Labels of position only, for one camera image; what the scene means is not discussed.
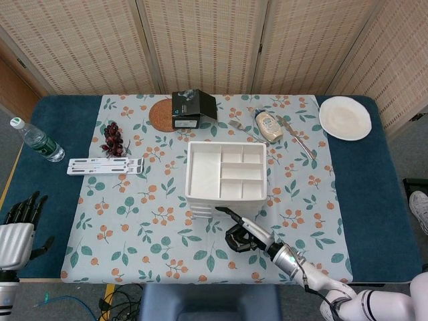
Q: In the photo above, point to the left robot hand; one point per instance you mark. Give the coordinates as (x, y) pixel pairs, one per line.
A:
(15, 240)

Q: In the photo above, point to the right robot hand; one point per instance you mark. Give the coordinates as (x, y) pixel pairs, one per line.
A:
(255, 232)

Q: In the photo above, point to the clear plastic storage box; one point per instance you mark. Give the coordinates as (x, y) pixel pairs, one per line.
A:
(200, 204)

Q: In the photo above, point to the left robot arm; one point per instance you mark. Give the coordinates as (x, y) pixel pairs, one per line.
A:
(6, 297)

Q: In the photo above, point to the white drawer organizer box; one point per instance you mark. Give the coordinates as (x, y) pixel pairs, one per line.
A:
(204, 167)

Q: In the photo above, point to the black cardboard box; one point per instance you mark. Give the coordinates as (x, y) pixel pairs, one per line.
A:
(192, 107)

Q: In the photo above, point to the blue padded chair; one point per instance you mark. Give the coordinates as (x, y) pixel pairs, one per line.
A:
(207, 302)

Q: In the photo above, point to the clear plastic water bottle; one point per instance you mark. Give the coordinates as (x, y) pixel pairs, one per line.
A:
(38, 140)

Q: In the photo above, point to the beige squeeze sauce bottle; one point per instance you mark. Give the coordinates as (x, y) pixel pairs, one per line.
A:
(268, 126)

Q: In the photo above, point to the silver table knife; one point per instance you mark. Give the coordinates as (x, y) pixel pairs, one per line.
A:
(284, 123)

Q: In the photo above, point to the white folding stand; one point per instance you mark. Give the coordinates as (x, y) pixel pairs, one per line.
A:
(100, 166)

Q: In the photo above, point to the dark blue table cover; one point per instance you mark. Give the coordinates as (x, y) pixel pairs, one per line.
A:
(368, 200)

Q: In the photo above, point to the floral tablecloth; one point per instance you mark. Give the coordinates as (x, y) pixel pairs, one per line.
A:
(133, 234)

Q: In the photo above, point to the dark red grape bunch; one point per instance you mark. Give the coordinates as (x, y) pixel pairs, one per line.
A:
(112, 137)

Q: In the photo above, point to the white plate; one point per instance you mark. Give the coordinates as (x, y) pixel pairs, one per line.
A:
(344, 117)

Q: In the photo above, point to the round woven coaster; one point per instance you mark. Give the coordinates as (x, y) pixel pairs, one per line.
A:
(160, 115)

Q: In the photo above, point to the white sneaker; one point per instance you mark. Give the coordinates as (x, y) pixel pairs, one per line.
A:
(419, 207)

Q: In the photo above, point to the black floor stand base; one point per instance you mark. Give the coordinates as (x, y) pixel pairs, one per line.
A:
(416, 183)

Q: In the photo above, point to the bamboo folding screen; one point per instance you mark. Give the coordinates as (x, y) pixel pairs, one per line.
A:
(207, 43)

